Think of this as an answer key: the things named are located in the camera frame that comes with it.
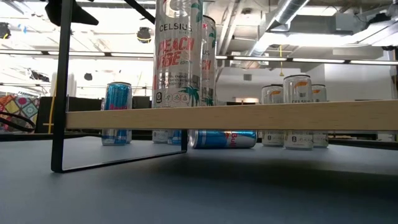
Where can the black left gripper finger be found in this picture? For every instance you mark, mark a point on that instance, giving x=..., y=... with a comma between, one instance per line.
x=77, y=14

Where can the Celsius Peach Vibe can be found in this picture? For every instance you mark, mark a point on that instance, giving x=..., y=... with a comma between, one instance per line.
x=175, y=77
x=210, y=81

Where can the Celsius Tropical Vibe can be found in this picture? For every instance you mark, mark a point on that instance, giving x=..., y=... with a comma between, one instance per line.
x=319, y=93
x=272, y=93
x=298, y=90

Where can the long ceiling light strip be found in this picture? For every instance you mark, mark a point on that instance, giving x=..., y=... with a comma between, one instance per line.
x=317, y=60
x=90, y=53

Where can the blue silver Red Bull can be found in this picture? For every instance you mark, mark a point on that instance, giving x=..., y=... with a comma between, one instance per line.
x=174, y=137
x=217, y=140
x=117, y=96

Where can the black low cabinet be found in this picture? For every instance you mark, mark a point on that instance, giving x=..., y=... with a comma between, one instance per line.
x=42, y=109

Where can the colourful patchwork cloth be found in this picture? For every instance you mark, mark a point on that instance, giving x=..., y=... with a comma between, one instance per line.
x=21, y=107

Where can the black ceiling-hung camera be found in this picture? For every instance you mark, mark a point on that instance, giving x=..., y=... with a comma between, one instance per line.
x=144, y=34
x=4, y=31
x=88, y=76

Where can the wooden shelf with black frame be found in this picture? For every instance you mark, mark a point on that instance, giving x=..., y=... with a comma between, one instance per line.
x=236, y=116

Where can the silver ventilation duct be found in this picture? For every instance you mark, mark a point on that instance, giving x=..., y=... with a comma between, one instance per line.
x=280, y=18

